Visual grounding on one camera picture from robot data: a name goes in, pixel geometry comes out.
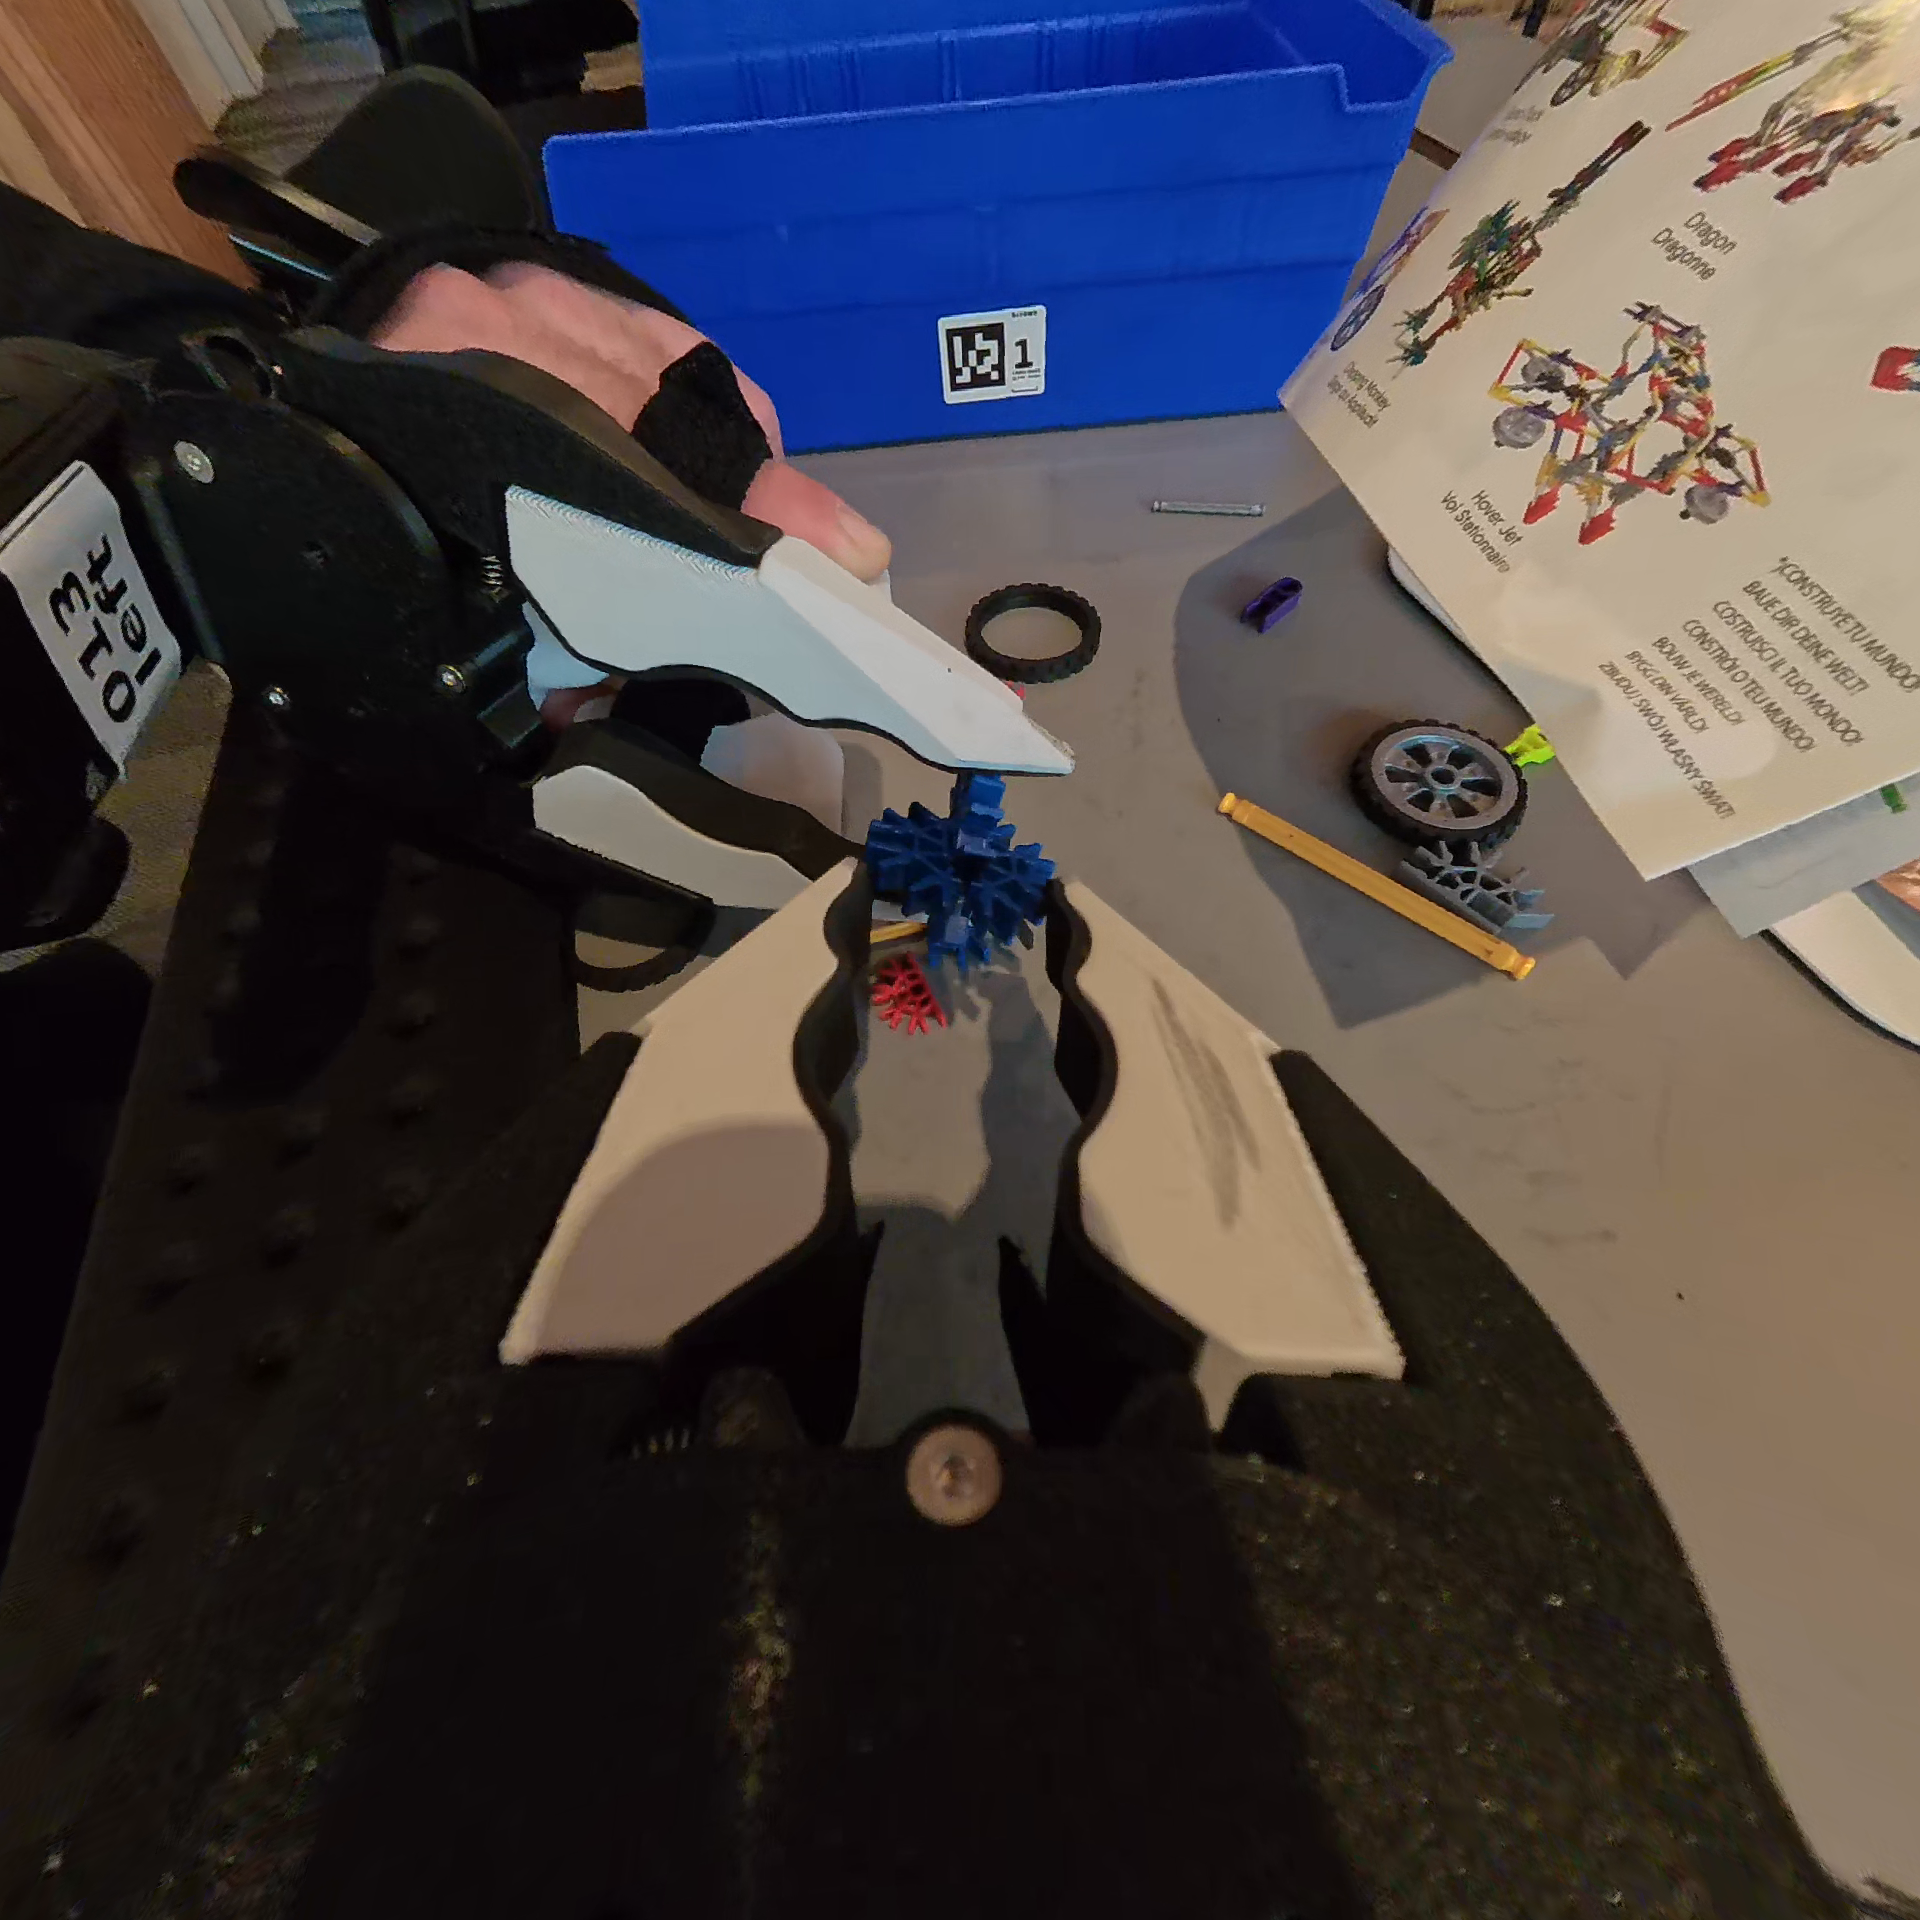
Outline black rubber tire ring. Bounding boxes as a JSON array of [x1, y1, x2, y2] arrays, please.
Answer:
[[577, 884, 719, 995], [964, 585, 1105, 687]]

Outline person's left hand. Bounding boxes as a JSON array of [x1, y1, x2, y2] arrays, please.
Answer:
[[369, 262, 896, 579]]

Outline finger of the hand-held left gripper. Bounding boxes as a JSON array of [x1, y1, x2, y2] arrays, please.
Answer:
[[503, 485, 1080, 776], [534, 717, 868, 916]]

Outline wooden post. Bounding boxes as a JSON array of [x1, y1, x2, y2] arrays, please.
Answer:
[[0, 0, 302, 278]]

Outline blue snowflake connector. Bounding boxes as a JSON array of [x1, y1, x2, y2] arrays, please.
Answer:
[[921, 773, 1052, 965], [862, 807, 976, 921]]

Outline office chair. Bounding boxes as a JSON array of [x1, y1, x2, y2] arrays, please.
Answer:
[[171, 63, 548, 301]]

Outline black wheel with grey hub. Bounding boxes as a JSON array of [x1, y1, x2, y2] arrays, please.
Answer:
[[1352, 719, 1531, 848]]

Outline blue plastic bin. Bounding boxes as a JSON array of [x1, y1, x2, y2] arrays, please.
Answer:
[[540, 0, 1454, 456]]

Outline long yellow rod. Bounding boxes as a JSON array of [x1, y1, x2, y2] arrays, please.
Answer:
[[1218, 790, 1538, 981]]

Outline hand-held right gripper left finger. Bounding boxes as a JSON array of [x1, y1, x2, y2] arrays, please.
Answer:
[[497, 862, 881, 1366]]

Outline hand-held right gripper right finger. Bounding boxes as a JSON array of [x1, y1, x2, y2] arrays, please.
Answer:
[[1046, 877, 1409, 1430]]

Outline toy model picture sheet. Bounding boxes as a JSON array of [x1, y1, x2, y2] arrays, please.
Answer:
[[1278, 0, 1920, 881]]

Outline grey fan connector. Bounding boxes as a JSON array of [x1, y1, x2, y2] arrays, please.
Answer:
[[1399, 839, 1553, 933]]

